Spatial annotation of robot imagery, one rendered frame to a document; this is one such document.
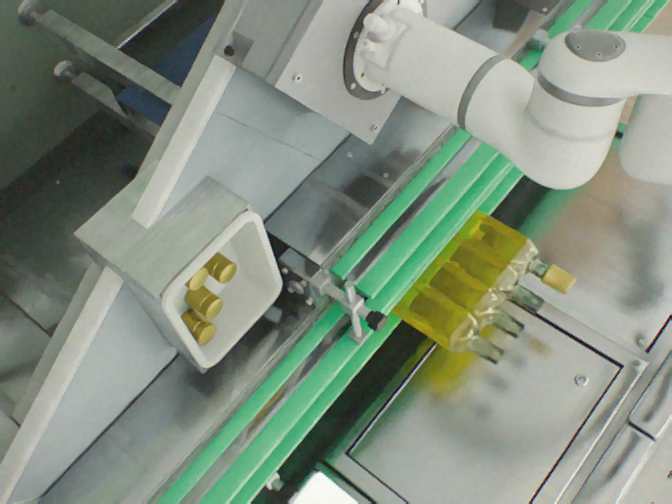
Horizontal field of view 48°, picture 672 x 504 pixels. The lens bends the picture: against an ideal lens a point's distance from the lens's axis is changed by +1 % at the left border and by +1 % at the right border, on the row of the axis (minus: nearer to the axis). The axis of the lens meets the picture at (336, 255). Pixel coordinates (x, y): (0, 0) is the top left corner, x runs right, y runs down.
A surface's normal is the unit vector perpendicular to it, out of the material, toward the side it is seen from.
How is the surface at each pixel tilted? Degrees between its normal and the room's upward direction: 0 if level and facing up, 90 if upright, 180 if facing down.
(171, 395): 90
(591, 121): 48
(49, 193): 90
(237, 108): 0
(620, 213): 91
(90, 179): 90
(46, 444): 0
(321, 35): 4
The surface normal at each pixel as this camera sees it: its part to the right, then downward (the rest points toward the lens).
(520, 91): 0.49, -0.14
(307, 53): 0.72, 0.52
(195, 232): -0.11, -0.52
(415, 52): -0.48, -0.10
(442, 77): -0.59, 0.09
